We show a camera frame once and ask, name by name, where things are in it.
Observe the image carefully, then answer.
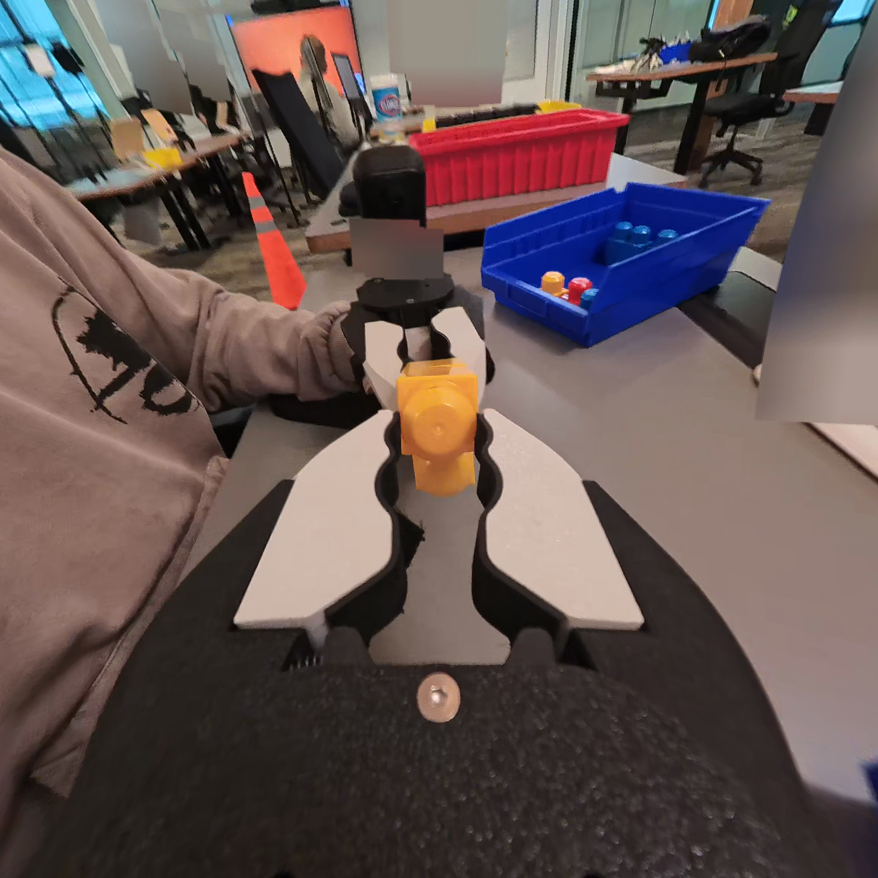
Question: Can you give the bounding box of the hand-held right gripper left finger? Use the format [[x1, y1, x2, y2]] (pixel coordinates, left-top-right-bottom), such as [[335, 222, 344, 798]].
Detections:
[[233, 410, 425, 649]]

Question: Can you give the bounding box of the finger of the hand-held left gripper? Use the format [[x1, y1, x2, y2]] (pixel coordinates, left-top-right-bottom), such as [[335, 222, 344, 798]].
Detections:
[[362, 320, 414, 412], [431, 306, 489, 407]]

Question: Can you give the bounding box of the black office chair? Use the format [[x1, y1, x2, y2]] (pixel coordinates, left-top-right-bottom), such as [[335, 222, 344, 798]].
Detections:
[[698, 0, 845, 187]]

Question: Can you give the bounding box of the white wipes canister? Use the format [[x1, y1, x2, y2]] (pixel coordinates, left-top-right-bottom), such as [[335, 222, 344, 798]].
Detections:
[[370, 74, 411, 128]]

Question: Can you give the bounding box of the person's left forearm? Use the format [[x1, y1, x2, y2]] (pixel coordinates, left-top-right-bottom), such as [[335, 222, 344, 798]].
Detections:
[[137, 264, 361, 412]]

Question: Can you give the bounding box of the orange traffic cone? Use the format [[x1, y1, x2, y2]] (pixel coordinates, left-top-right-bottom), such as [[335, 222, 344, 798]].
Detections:
[[241, 171, 307, 311]]

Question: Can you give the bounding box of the cluttered wooden desk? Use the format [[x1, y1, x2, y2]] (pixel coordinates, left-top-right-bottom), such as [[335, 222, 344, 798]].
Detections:
[[586, 54, 779, 172]]

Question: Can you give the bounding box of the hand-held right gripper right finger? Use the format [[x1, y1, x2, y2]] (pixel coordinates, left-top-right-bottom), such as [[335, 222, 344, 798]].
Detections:
[[472, 408, 646, 642]]

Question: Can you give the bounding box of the wooden desk with black legs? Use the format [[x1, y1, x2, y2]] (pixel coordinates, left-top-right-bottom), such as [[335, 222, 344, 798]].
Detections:
[[69, 134, 248, 251]]

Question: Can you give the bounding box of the black plastic bin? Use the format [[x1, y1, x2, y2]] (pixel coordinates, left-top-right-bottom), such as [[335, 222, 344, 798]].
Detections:
[[435, 103, 543, 128]]

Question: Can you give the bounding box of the red plastic bin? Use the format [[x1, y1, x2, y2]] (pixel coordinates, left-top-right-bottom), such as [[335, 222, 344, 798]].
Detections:
[[409, 108, 631, 207]]

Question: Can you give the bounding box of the black leaning board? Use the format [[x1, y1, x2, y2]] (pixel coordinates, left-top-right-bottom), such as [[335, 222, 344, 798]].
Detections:
[[250, 69, 344, 200]]

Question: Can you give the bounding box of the black bag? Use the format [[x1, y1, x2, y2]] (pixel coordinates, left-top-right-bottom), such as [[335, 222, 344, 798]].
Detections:
[[688, 15, 772, 64]]

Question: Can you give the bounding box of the black wrist rest pad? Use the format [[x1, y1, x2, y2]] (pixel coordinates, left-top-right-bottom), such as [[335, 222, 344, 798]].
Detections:
[[268, 391, 385, 429]]

